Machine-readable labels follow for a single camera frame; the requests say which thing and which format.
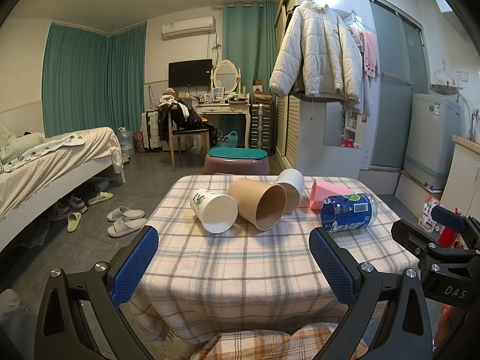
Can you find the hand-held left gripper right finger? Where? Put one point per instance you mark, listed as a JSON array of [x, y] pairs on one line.
[[332, 270]]

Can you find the blue plastic basket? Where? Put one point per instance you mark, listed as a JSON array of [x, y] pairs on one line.
[[227, 140]]

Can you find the white puffer jacket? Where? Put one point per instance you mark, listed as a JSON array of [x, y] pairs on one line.
[[315, 52]]

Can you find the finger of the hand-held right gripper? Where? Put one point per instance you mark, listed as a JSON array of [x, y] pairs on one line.
[[410, 234], [450, 218]]

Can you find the white suitcase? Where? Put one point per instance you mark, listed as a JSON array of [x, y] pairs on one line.
[[152, 131]]

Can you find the white slipper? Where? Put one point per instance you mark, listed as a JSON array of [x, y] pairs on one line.
[[125, 213], [125, 227]]

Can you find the pile of clothes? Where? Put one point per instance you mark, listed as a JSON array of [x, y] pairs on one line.
[[180, 114]]

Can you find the pink towel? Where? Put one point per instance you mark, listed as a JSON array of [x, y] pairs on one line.
[[369, 54]]

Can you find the red and white packet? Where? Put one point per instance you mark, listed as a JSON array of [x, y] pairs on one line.
[[431, 217]]

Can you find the teal stool cushion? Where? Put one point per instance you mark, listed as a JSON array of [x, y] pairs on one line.
[[236, 153]]

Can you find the cardboard boxes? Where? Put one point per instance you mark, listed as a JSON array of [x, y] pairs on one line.
[[262, 92]]

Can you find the white washing machine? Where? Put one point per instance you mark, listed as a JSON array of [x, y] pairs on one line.
[[431, 138]]

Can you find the purple stool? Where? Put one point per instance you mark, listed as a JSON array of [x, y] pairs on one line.
[[236, 167]]

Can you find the green slipper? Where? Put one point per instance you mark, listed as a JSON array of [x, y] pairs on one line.
[[74, 222], [100, 197]]

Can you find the white cup with green print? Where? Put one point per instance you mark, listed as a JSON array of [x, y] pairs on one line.
[[213, 210]]

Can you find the clear water jug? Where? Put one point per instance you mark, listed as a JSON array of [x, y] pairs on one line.
[[125, 140]]

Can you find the person's plaid trousers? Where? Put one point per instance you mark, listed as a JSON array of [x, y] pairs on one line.
[[262, 345]]

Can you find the pink paper box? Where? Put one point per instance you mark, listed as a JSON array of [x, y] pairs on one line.
[[320, 195]]

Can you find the silver suitcase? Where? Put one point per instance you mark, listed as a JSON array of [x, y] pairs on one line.
[[261, 125]]

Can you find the white oval vanity mirror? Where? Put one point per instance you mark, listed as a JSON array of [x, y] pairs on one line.
[[226, 77]]

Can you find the frosted glass sliding door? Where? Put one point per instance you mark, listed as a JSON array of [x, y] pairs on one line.
[[397, 101]]

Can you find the white wardrobe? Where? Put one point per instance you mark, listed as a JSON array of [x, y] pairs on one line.
[[311, 131]]

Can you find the blue drink can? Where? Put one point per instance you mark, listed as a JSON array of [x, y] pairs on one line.
[[348, 212]]

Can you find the white cabinet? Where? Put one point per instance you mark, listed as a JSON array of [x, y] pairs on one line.
[[463, 172]]

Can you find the plaid-covered table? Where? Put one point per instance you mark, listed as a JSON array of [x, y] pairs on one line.
[[232, 270]]

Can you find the black television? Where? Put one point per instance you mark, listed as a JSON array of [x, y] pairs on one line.
[[189, 73]]

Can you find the bed with beige sheet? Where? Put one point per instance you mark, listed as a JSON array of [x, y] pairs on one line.
[[56, 172]]

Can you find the plain white cup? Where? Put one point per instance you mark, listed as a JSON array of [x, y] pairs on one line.
[[292, 185]]

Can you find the white dressing table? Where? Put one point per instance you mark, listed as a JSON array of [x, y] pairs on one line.
[[225, 109]]

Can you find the brown paper cup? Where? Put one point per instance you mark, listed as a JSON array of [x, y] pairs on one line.
[[247, 198]]

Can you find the wooden chair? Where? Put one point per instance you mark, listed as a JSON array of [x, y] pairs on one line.
[[187, 133]]

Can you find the white air conditioner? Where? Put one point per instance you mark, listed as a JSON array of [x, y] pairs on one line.
[[189, 26]]

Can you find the grey sneakers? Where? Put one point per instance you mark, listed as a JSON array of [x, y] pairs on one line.
[[67, 208]]

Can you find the printed quilt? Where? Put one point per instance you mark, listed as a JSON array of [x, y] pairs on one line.
[[45, 150]]

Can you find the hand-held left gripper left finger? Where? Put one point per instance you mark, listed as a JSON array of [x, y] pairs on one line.
[[138, 266]]

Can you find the teal curtain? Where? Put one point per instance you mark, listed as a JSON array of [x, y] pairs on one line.
[[125, 82], [247, 45], [75, 82]]

